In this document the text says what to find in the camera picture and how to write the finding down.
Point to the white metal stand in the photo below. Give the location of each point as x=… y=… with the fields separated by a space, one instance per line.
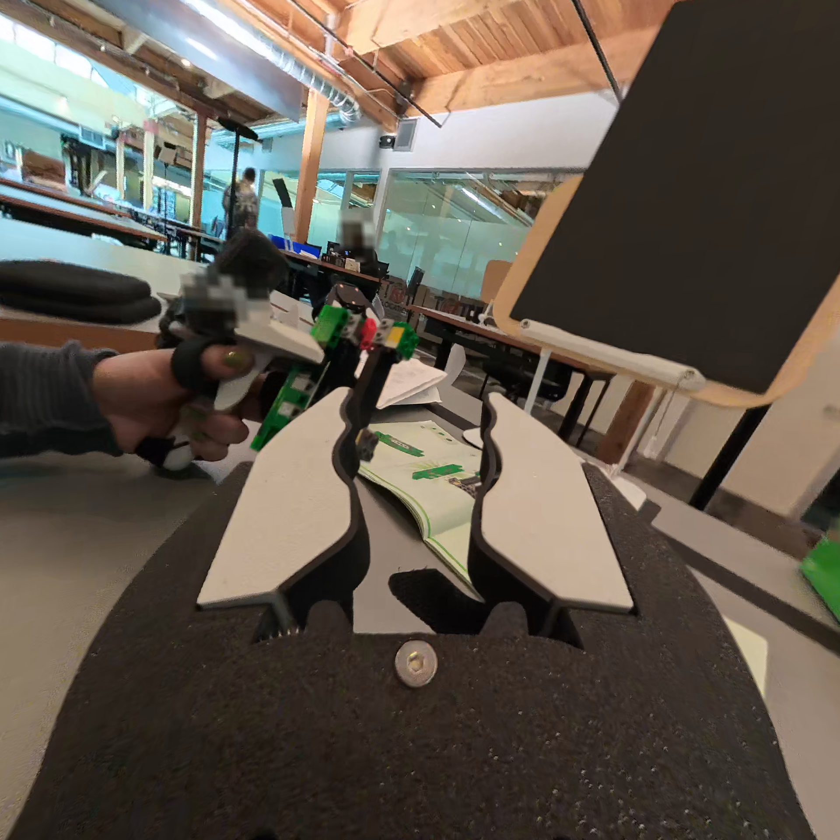
x=541 y=384

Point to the white loose papers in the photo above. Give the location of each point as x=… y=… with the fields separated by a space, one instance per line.
x=413 y=384

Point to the green and black brick model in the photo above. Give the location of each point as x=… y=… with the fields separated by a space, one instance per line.
x=331 y=325

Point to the person's left forearm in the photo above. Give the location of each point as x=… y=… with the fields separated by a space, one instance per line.
x=46 y=400

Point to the grey desk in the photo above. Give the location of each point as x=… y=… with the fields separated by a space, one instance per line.
x=79 y=538

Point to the long wooden table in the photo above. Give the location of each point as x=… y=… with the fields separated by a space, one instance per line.
x=65 y=210
x=512 y=341

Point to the brick instruction booklet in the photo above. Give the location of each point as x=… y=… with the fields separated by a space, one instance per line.
x=439 y=485

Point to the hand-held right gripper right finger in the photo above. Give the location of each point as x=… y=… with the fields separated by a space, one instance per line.
x=544 y=512

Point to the person's left hand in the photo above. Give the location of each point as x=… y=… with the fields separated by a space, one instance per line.
x=138 y=394

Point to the wooden pillar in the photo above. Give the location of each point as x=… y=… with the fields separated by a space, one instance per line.
x=312 y=170

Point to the black flat cushion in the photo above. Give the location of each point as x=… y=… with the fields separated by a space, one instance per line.
x=72 y=292

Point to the green cardboard box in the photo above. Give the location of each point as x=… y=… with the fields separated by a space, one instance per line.
x=823 y=571

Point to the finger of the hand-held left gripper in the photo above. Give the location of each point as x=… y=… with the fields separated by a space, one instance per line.
x=292 y=312
x=289 y=344

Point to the black panel with wooden frame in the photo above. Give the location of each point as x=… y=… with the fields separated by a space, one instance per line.
x=689 y=197

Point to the white table with wooden edge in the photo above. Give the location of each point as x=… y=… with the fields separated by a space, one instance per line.
x=98 y=259

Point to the black metal pole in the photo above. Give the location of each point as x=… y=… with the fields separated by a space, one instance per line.
x=728 y=453

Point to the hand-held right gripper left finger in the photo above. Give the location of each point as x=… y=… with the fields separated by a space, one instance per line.
x=282 y=512

